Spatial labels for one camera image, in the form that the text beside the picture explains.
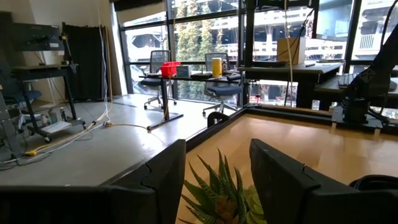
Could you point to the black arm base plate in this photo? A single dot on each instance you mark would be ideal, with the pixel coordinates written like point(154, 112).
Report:
point(337, 116)

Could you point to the black aluminium table frame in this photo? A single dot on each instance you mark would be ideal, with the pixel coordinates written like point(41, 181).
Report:
point(280, 112)

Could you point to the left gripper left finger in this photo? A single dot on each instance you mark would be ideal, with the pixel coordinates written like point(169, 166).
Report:
point(168, 174)

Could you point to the potted succulent plant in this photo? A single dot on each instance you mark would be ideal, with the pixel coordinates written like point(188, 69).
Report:
point(217, 193)

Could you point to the yellow canister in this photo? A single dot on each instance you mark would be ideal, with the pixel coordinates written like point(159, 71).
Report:
point(217, 67)

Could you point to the thin black table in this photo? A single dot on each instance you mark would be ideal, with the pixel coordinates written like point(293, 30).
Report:
point(199, 78)

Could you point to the black curtain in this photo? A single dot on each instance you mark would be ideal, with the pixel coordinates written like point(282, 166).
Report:
point(87, 62)

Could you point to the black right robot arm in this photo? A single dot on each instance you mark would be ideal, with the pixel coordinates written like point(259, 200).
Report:
point(373, 77)

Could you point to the black upright pole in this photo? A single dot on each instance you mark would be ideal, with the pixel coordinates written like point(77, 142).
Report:
point(250, 37)

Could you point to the red plastic basket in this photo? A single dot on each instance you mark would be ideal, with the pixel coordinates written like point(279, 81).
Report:
point(169, 70)

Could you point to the black equipment box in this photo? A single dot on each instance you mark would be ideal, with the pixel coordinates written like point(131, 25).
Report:
point(37, 37)

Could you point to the black rolling cart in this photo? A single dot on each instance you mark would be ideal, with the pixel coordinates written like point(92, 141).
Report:
point(40, 70)

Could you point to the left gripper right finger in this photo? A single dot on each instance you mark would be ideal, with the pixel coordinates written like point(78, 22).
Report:
point(289, 193)

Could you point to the grey mesh office chair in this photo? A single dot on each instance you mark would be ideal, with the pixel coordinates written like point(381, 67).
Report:
point(224, 90)
point(158, 59)

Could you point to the black plastic tupperware container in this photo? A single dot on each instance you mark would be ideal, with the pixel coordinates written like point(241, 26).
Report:
point(376, 178)

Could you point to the cardboard box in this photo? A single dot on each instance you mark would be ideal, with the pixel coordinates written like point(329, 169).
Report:
point(298, 51)

